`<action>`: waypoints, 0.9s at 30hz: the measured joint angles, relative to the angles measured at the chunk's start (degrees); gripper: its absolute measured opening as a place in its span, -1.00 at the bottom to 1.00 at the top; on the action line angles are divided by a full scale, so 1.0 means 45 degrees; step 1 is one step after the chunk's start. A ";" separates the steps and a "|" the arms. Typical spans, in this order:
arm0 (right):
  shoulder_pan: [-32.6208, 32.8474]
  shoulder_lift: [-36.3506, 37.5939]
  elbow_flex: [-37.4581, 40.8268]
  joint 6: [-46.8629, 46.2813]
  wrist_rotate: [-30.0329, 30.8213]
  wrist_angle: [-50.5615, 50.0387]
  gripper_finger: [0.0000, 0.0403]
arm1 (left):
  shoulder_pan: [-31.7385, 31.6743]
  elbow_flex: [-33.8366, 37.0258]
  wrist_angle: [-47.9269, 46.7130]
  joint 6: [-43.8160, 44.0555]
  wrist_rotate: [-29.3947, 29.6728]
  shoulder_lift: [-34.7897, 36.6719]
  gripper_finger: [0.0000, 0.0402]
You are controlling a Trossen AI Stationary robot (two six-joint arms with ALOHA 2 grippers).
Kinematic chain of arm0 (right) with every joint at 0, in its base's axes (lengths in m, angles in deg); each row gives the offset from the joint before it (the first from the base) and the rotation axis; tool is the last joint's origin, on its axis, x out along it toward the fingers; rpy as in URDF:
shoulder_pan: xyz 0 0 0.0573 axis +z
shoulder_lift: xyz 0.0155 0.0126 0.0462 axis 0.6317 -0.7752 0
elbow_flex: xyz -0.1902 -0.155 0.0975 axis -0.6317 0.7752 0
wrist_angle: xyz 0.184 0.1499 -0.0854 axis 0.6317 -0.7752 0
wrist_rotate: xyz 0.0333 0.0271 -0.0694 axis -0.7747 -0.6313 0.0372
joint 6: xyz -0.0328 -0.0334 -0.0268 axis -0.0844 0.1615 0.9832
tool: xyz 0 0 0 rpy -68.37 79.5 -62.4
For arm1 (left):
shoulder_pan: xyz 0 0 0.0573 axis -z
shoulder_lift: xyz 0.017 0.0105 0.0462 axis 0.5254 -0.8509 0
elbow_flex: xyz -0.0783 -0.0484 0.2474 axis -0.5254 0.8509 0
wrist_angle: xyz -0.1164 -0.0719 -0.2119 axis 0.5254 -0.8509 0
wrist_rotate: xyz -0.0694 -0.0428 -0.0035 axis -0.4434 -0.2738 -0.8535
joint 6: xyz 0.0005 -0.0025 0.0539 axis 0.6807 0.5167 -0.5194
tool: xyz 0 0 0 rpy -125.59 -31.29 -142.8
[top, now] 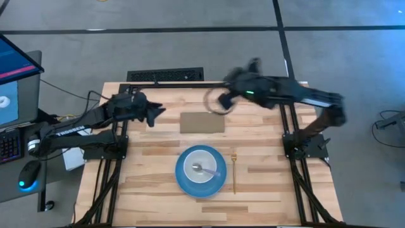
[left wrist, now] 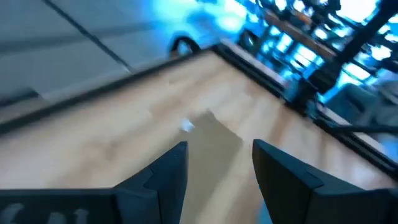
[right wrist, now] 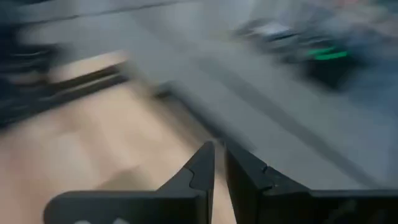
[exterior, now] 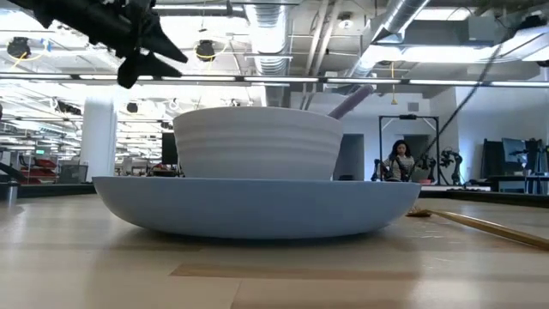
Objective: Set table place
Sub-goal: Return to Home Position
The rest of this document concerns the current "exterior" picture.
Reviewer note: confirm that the silver ribbed ceiling duct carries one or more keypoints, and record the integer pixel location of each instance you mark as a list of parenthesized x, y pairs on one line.
[(270, 38)]

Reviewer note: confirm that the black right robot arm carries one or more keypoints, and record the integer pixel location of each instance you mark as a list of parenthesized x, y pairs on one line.
[(532, 21)]

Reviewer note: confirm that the grey mesh bin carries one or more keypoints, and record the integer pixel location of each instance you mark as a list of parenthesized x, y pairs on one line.
[(73, 173)]

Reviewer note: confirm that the dark background monitor screens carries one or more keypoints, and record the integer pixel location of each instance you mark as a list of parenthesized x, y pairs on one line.
[(512, 154)]

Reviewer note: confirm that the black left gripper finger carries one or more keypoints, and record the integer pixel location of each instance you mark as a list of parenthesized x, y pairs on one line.
[(139, 68), (161, 40)]

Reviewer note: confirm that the silver slanted ceiling duct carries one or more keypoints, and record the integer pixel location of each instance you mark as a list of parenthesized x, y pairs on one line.
[(394, 17)]

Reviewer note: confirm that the long ceiling light strip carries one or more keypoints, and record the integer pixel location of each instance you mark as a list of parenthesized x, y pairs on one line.
[(279, 79)]

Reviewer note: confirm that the white building column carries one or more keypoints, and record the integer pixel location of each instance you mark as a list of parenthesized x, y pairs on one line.
[(99, 141)]

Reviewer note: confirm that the black computer monitor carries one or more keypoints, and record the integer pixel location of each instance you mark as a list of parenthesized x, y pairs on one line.
[(168, 148)]

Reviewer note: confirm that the blue shallow plate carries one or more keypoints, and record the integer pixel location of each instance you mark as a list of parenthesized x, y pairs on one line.
[(257, 206)]

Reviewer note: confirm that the red storage bins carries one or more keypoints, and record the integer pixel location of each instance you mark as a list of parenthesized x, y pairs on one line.
[(40, 169)]

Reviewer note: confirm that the black background robot arm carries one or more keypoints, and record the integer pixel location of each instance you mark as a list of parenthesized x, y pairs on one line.
[(378, 169), (452, 165)]

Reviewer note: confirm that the black metal frame stand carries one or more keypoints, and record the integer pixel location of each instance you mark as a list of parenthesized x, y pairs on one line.
[(380, 141)]

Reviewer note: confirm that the grey metal cylinder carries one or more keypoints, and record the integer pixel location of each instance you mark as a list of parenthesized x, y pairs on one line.
[(10, 193)]

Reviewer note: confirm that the white ribbed bowl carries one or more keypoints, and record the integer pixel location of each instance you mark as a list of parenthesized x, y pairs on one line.
[(257, 143)]

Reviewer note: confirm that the long wooden utensil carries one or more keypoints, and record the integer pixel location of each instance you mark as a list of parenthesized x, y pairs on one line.
[(493, 227)]

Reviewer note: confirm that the grey door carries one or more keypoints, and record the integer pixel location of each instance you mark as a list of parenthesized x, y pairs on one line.
[(351, 159)]

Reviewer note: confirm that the person seated at robot station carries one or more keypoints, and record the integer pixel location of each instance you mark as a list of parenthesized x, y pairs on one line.
[(399, 165)]

